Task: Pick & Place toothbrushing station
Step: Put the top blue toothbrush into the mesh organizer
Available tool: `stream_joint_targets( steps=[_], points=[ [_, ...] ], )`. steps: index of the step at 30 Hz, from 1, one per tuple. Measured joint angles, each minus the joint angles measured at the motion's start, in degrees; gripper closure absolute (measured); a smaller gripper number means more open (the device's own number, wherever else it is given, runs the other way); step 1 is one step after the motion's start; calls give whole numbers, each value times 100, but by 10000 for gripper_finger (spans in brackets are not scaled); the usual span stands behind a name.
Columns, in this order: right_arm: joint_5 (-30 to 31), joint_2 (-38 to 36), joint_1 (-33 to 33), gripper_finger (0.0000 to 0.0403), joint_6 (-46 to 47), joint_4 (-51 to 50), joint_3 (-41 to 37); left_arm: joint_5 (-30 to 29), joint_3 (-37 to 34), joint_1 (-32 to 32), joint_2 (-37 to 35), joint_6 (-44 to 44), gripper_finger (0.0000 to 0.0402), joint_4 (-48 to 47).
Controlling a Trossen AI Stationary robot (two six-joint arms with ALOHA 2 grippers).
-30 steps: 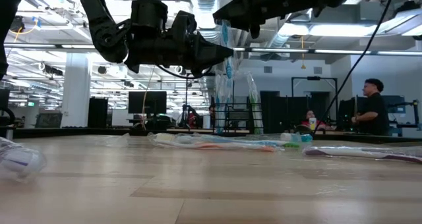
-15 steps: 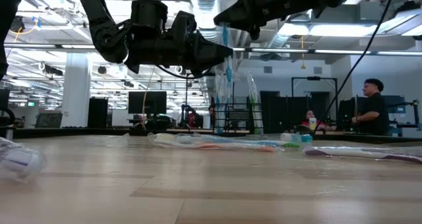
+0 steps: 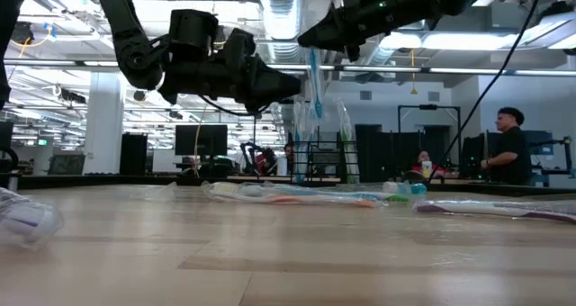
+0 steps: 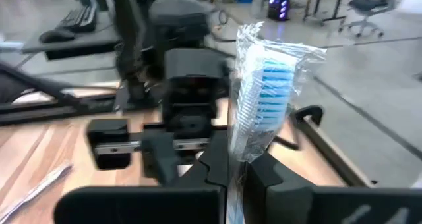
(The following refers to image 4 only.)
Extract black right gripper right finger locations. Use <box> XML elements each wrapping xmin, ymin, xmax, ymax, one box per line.
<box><xmin>243</xmin><ymin>151</ymin><xmax>422</xmax><ymax>224</ymax></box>

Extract black keyboard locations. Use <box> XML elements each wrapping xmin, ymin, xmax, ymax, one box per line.
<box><xmin>58</xmin><ymin>5</ymin><xmax>99</xmax><ymax>33</ymax></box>

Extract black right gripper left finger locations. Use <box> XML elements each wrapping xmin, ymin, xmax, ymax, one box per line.
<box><xmin>53</xmin><ymin>128</ymin><xmax>229</xmax><ymax>224</ymax></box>

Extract office chair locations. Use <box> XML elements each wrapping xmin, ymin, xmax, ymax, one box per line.
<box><xmin>338</xmin><ymin>0</ymin><xmax>398</xmax><ymax>40</ymax></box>

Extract computer tower purple lights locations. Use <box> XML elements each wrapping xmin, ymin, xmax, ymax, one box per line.
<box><xmin>266</xmin><ymin>0</ymin><xmax>291</xmax><ymax>21</ymax></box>

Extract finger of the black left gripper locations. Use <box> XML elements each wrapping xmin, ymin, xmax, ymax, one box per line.
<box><xmin>141</xmin><ymin>131</ymin><xmax>179</xmax><ymax>187</ymax></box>

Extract black desk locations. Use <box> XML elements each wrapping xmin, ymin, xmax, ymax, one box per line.
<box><xmin>20</xmin><ymin>18</ymin><xmax>121</xmax><ymax>61</ymax></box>

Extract black computer mouse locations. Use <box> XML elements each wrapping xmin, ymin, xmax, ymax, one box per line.
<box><xmin>38</xmin><ymin>28</ymin><xmax>76</xmax><ymax>43</ymax></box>

